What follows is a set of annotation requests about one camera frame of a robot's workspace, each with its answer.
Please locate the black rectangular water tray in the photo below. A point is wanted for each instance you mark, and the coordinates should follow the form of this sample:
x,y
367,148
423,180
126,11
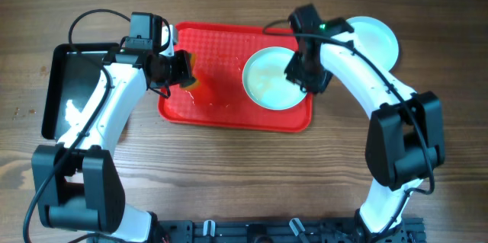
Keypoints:
x,y
72,81

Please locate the orange and green sponge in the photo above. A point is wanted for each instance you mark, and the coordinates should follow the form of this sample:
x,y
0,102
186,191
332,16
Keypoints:
x,y
192,82

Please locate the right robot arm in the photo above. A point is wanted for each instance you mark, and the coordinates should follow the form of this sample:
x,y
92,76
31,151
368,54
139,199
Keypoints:
x,y
405,140

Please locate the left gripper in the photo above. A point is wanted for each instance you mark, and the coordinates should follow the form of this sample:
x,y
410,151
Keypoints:
x,y
182,73

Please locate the pale blue plate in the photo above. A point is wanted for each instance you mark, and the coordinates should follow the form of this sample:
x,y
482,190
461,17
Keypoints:
x,y
378,39
265,82

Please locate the black mounting rail base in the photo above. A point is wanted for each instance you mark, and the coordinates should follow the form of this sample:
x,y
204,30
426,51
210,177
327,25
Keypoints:
x,y
328,230

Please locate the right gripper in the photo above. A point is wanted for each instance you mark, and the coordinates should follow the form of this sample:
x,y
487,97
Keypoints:
x,y
313,85

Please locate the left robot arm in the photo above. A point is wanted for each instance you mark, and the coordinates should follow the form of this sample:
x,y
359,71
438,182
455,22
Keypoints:
x,y
77,185

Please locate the red plastic tray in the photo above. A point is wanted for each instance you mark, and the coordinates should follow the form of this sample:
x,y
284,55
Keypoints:
x,y
222,51

